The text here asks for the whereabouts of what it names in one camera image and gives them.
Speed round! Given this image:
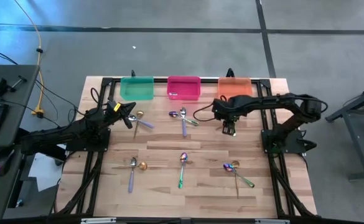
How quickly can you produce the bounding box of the orange plastic bin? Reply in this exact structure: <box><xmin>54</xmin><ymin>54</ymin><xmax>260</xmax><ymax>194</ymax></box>
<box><xmin>217</xmin><ymin>77</ymin><xmax>253</xmax><ymax>100</ymax></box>

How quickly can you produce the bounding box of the gold spoon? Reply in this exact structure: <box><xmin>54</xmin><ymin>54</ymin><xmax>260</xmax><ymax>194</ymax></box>
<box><xmin>133</xmin><ymin>110</ymin><xmax>145</xmax><ymax>139</ymax></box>
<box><xmin>231</xmin><ymin>160</ymin><xmax>241</xmax><ymax>199</ymax></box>
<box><xmin>111</xmin><ymin>161</ymin><xmax>148</xmax><ymax>171</ymax></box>

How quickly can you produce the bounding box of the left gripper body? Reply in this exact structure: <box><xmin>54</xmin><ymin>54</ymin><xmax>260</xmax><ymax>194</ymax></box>
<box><xmin>106</xmin><ymin>101</ymin><xmax>125</xmax><ymax>124</ymax></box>

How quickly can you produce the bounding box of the black computer mouse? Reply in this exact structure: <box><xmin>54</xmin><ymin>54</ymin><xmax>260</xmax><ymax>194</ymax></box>
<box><xmin>0</xmin><ymin>147</ymin><xmax>16</xmax><ymax>177</ymax></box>

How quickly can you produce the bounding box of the white paper sheet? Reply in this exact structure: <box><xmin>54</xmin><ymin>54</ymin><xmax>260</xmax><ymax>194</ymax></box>
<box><xmin>28</xmin><ymin>151</ymin><xmax>66</xmax><ymax>192</ymax></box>

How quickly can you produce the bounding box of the grey desk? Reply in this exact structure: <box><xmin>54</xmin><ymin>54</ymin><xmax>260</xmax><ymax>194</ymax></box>
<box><xmin>0</xmin><ymin>64</ymin><xmax>41</xmax><ymax>222</ymax></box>

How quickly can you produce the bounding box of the pink plastic bin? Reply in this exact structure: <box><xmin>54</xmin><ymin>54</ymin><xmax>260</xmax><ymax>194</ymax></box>
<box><xmin>167</xmin><ymin>76</ymin><xmax>202</xmax><ymax>101</ymax></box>

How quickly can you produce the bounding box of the dark metal desk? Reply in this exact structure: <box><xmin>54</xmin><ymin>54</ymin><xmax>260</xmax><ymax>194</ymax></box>
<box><xmin>324</xmin><ymin>81</ymin><xmax>364</xmax><ymax>182</ymax></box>

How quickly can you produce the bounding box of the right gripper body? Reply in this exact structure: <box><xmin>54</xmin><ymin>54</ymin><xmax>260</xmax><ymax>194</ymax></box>
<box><xmin>212</xmin><ymin>95</ymin><xmax>243</xmax><ymax>123</ymax></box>

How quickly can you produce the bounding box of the rainbow iridescent spoon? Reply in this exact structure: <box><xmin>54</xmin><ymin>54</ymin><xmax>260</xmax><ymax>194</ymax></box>
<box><xmin>169</xmin><ymin>111</ymin><xmax>200</xmax><ymax>127</ymax></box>
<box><xmin>177</xmin><ymin>152</ymin><xmax>189</xmax><ymax>190</ymax></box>
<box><xmin>223</xmin><ymin>163</ymin><xmax>256</xmax><ymax>189</ymax></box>

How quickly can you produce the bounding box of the green plastic bin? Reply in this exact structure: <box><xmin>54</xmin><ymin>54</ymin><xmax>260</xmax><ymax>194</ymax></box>
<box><xmin>119</xmin><ymin>76</ymin><xmax>155</xmax><ymax>101</ymax></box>

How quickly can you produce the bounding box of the black floor cable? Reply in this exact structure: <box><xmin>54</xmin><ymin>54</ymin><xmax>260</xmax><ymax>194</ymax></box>
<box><xmin>0</xmin><ymin>42</ymin><xmax>78</xmax><ymax>118</ymax></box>

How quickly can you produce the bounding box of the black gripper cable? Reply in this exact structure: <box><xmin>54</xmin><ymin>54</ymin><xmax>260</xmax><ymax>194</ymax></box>
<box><xmin>90</xmin><ymin>87</ymin><xmax>108</xmax><ymax>107</ymax></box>
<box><xmin>193</xmin><ymin>103</ymin><xmax>216</xmax><ymax>123</ymax></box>

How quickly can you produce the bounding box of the yellow cable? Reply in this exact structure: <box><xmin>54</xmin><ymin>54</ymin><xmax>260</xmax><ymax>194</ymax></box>
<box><xmin>13</xmin><ymin>0</ymin><xmax>46</xmax><ymax>116</ymax></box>

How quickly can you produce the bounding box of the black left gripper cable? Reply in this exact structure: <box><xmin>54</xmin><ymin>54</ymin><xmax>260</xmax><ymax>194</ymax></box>
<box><xmin>90</xmin><ymin>87</ymin><xmax>108</xmax><ymax>107</ymax></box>

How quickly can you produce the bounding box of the black desk clamp stand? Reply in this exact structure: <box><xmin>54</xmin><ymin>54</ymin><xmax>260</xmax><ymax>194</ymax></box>
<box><xmin>0</xmin><ymin>75</ymin><xmax>28</xmax><ymax>98</ymax></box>

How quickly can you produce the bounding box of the silver spoon purple handle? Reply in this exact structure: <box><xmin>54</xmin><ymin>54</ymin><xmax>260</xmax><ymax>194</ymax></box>
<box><xmin>179</xmin><ymin>107</ymin><xmax>188</xmax><ymax>138</ymax></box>
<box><xmin>128</xmin><ymin>157</ymin><xmax>138</xmax><ymax>194</ymax></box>
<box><xmin>128</xmin><ymin>114</ymin><xmax>155</xmax><ymax>129</ymax></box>

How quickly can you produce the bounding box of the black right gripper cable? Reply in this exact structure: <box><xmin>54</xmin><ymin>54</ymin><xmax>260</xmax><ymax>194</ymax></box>
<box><xmin>193</xmin><ymin>103</ymin><xmax>216</xmax><ymax>123</ymax></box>

